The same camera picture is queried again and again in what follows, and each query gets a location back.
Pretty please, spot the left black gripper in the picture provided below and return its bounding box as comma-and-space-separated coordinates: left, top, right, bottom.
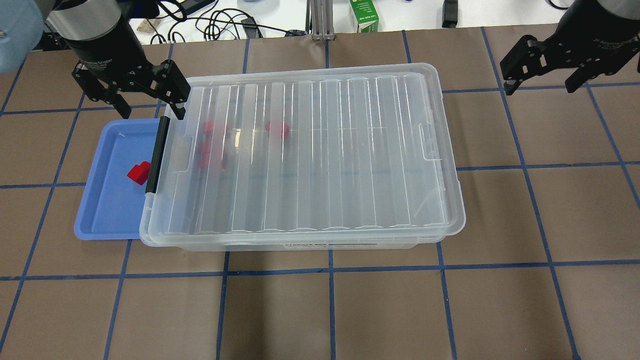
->
62, 20, 191, 121

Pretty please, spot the clear plastic storage box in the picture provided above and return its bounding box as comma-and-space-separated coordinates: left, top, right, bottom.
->
139, 75, 466, 252

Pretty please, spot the aluminium frame post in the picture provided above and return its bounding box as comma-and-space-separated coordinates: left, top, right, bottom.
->
306, 0, 335, 41

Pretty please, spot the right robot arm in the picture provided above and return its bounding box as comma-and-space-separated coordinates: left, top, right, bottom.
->
499, 0, 640, 96

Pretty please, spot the red block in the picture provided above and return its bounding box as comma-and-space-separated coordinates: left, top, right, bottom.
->
126, 161, 151, 186
198, 153, 226, 171
196, 140, 217, 157
265, 121, 291, 142
203, 120, 230, 140

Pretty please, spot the clear plastic box lid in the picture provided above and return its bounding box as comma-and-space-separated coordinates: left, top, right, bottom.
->
148, 62, 467, 247

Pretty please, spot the black box latch handle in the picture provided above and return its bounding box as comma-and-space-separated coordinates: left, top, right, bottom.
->
145, 115, 170, 194

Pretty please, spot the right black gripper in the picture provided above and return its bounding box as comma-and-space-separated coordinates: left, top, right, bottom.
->
500, 2, 640, 96

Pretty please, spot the green white carton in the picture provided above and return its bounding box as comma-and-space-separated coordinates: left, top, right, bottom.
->
348, 0, 380, 34

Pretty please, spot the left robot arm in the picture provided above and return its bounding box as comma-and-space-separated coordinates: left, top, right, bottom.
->
0, 0, 191, 120

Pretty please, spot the blue plastic tray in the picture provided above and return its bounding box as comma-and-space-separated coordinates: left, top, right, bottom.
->
74, 118, 160, 240

